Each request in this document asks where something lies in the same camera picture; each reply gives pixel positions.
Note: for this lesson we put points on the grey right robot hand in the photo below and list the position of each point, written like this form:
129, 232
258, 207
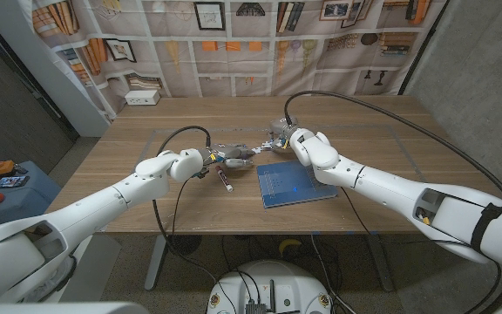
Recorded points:
280, 131

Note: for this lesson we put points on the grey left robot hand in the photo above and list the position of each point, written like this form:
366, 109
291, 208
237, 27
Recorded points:
229, 152

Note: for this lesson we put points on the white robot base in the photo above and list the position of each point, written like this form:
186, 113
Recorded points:
277, 283

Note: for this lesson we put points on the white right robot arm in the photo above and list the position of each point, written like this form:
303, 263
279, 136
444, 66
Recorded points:
386, 187

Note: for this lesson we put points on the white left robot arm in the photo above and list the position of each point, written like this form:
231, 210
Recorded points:
103, 205

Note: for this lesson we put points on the maroon dry erase marker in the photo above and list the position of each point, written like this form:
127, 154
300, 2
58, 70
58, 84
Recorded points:
225, 182

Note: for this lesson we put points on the blue notebook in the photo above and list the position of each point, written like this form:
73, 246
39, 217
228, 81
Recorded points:
286, 185

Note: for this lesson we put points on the printed bookshelf backdrop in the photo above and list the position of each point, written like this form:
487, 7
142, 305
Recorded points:
242, 56

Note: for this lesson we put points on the black round disc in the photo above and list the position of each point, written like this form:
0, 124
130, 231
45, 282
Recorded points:
187, 244

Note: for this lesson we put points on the white power outlet box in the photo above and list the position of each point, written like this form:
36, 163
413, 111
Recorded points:
142, 97

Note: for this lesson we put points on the yellow object under table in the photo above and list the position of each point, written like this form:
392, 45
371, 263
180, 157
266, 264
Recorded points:
289, 244

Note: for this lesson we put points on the white table leg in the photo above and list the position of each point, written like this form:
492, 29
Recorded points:
155, 261

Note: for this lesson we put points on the black backdrop stand pole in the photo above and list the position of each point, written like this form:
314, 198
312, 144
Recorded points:
422, 51

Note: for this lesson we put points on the grey table leg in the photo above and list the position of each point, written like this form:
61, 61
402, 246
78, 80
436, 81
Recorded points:
381, 266

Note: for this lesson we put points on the blue-grey cart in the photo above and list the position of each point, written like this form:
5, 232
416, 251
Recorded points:
20, 205

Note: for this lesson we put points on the smartphone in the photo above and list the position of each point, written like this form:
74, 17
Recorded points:
10, 182

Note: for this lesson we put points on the orange handheld device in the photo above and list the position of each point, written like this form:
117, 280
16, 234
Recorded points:
3, 167

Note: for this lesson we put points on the white robot torso edge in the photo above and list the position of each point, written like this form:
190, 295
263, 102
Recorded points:
59, 309

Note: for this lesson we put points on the white wall column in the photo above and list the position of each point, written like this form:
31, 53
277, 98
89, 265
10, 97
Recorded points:
59, 87

